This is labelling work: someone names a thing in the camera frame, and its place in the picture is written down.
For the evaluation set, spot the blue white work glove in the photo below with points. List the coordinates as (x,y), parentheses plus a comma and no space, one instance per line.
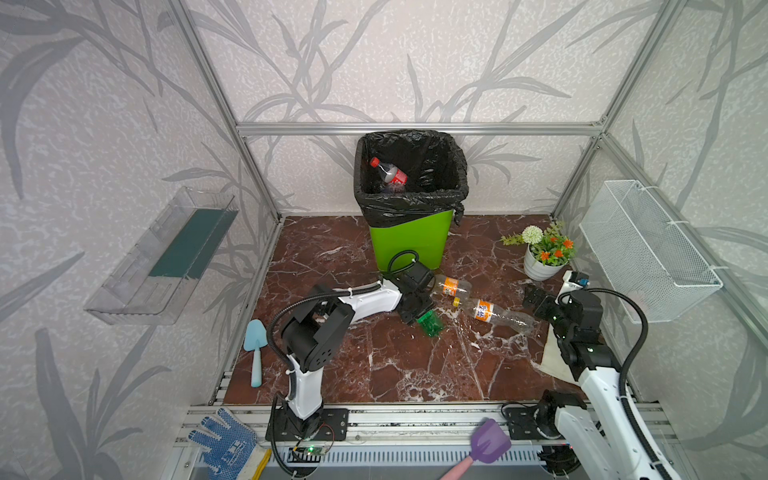
(229,447)

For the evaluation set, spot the green circuit board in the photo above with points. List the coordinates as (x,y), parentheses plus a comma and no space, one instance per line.
(309,453)

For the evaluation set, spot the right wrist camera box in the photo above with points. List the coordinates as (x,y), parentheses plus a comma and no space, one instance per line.
(574,280)

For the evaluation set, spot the orange label bottle near bin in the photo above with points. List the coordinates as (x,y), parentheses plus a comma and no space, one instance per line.
(453,287)

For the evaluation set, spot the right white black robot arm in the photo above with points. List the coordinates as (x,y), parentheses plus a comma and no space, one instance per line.
(600,429)

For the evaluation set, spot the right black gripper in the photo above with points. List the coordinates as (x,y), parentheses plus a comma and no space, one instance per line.
(537,297)

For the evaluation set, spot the black bin liner bag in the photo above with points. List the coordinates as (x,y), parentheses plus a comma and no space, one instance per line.
(436,170)

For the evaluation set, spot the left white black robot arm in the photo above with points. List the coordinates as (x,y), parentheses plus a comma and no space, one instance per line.
(307,334)

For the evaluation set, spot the purple plastic scoop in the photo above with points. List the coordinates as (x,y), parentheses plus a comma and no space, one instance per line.
(488,444)

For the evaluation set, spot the clear acrylic wall shelf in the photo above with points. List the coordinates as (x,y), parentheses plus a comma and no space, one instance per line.
(158,276)

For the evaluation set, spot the white pot artificial flowers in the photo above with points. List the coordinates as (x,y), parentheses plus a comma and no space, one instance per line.
(547,251)

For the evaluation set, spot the white wire mesh basket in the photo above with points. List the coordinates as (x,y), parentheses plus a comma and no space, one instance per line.
(644,253)

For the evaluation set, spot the green sprite bottle yellow cap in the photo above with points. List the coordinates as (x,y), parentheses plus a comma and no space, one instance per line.
(431,324)

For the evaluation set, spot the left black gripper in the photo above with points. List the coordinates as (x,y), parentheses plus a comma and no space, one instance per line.
(424,303)

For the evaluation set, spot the green plastic trash bin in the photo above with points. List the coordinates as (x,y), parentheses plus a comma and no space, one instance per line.
(427,236)

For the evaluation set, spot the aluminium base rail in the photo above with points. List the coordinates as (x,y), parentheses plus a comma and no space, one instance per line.
(420,434)

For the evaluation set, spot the beige cloth glove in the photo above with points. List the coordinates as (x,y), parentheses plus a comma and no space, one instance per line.
(552,363)

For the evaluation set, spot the teal plastic spatula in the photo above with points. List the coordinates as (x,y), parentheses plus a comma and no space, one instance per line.
(255,339)

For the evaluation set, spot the orange fanta label bottle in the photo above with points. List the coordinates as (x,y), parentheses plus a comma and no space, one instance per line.
(491,313)

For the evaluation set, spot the coca cola bottle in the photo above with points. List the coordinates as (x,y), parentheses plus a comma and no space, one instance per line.
(391,176)

